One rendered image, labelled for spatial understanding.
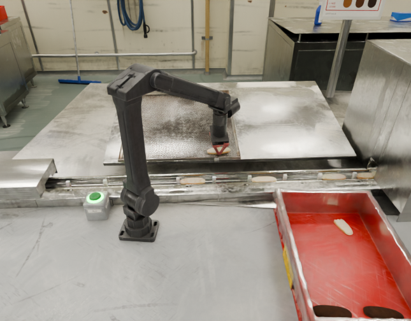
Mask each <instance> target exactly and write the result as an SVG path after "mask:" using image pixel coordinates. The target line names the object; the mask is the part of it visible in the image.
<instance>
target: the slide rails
mask: <svg viewBox="0 0 411 321"><path fill-rule="evenodd" d="M326 174H342V175H345V176H352V174H353V173H322V175H326ZM251 176H252V178H254V177H257V176H272V177H274V178H283V175H251ZM317 177H318V173H313V174H291V175H287V178H317ZM184 178H202V179H205V181H211V180H212V176H205V177H183V178H180V180H182V179H184ZM358 179H359V178H346V179H345V180H358ZM124 180H125V179H118V180H107V182H108V183H122V182H123V181H124ZM216 180H248V176H216ZM320 180H323V179H320ZM176 181H177V178H150V182H176ZM295 181H316V180H279V181H276V182H295ZM70 183H71V185H83V184H103V180H75V181H70ZM215 183H253V182H215ZM202 184H211V183H202ZM45 185H66V181H52V182H46V184H45ZM151 185H183V184H181V183H173V184H151ZM88 187H123V185H110V186H88ZM63 188H85V187H46V189H63Z"/></svg>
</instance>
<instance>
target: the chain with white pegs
mask: <svg viewBox="0 0 411 321"><path fill-rule="evenodd" d="M356 177H357V173H356V172H353V174H352V178H356ZM320 179H322V173H319V174H318V177H317V179H303V180H320ZM282 180H287V174H284V175H283V179H282ZM299 180H302V179H299ZM251 181H252V176H251V175H248V181H240V182H251ZM277 181H279V180H277ZM215 182H216V176H213V177H212V182H205V183H215ZM176 183H180V177H177V182H176ZM88 186H90V185H88ZM88 186H71V183H70V181H69V180H66V187H88ZM91 186H110V185H108V182H107V180H103V185H91Z"/></svg>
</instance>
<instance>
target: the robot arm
mask: <svg viewBox="0 0 411 321"><path fill-rule="evenodd" d="M106 88H107V92H108V95H111V96H112V99H113V103H114V105H115V108H116V111H117V117H118V122H119V130H120V138H121V142H122V150H123V155H124V163H125V167H126V179H125V180H124V181H123V182H122V183H123V187H124V188H123V189H122V191H121V193H120V200H121V201H122V202H123V203H124V204H125V205H124V206H123V210H124V214H125V215H126V219H125V220H124V222H123V224H122V227H121V229H120V232H119V240H121V241H141V242H151V243H152V242H154V241H155V238H156V236H157V231H158V228H159V221H158V220H152V219H151V218H150V217H149V216H151V215H152V214H153V213H154V212H155V211H156V210H157V208H158V206H159V202H160V199H159V196H158V195H157V194H156V193H155V191H154V188H153V187H151V182H150V178H149V176H148V170H147V158H146V152H145V140H144V134H143V122H142V116H141V102H142V96H144V95H145V94H149V93H151V92H153V91H158V92H162V93H165V94H170V95H173V96H177V97H182V98H185V99H189V100H192V101H197V102H199V103H204V104H207V105H208V107H209V108H211V109H213V119H212V125H210V137H211V141H212V146H213V148H214V150H215V151H216V152H217V155H221V153H222V152H223V151H224V150H225V149H226V148H227V147H228V146H229V136H228V133H227V118H231V117H232V116H233V115H234V114H235V113H236V112H238V111H239V110H240V103H239V102H238V98H236V97H233V96H230V95H229V94H227V93H225V92H221V91H219V90H215V89H212V88H210V87H206V86H204V85H200V84H198V83H195V82H192V81H189V80H186V79H183V78H181V77H178V76H175V75H171V74H169V73H167V72H164V71H161V70H159V69H156V68H152V67H150V66H146V65H143V64H139V63H134V64H133V65H131V66H129V67H128V68H127V69H126V70H125V71H123V72H122V73H121V74H120V75H118V77H116V79H114V80H113V81H112V82H111V83H110V84H108V85H107V87H106ZM220 146H223V147H222V149H221V151H218V150H217V147H220Z"/></svg>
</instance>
